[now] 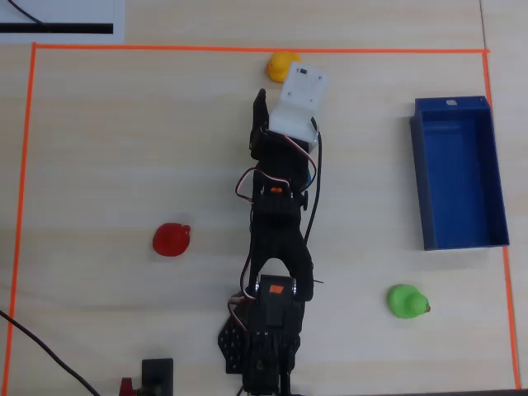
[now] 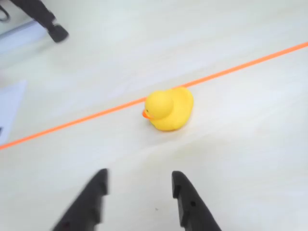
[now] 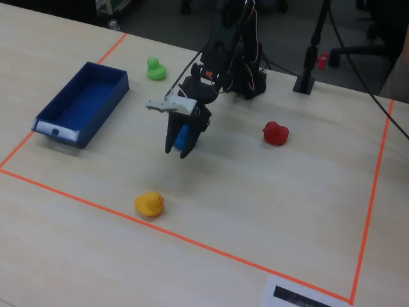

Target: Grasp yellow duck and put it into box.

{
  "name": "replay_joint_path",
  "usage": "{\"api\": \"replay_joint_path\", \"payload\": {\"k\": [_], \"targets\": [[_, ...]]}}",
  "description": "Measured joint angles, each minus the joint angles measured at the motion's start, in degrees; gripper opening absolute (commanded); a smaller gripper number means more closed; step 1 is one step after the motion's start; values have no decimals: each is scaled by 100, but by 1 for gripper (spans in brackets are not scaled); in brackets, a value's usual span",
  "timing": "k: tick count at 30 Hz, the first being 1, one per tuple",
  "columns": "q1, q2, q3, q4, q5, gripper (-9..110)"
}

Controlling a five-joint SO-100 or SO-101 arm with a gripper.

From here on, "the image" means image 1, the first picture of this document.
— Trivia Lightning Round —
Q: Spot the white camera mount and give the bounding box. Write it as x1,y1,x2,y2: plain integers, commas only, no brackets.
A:
267,60,329,146

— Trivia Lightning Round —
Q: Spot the red rubber duck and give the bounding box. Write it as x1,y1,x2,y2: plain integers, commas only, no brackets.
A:
152,222,192,258

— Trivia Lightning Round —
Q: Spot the yellow rubber duck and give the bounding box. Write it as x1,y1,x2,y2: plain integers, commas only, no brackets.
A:
265,50,302,84

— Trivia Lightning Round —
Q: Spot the thin black cable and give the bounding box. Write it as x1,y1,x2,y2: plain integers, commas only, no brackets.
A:
7,0,47,26

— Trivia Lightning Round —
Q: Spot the white paper with black bar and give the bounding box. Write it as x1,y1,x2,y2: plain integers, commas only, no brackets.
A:
0,0,125,45

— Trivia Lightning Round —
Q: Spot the blue plastic box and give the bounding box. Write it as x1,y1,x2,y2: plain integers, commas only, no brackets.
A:
408,95,511,252

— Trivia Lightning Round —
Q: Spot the green rubber duck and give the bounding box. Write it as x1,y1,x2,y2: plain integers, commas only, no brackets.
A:
387,283,432,320

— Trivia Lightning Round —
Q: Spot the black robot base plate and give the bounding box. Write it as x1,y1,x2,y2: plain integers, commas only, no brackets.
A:
217,315,304,376

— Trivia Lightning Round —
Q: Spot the orange tape border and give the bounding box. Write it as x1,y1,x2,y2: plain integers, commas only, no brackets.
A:
5,41,522,391

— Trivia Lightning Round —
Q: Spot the long black cable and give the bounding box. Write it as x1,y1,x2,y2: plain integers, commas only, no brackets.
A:
0,309,102,396

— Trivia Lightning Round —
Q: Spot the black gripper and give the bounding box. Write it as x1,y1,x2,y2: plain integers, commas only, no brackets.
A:
248,87,321,185

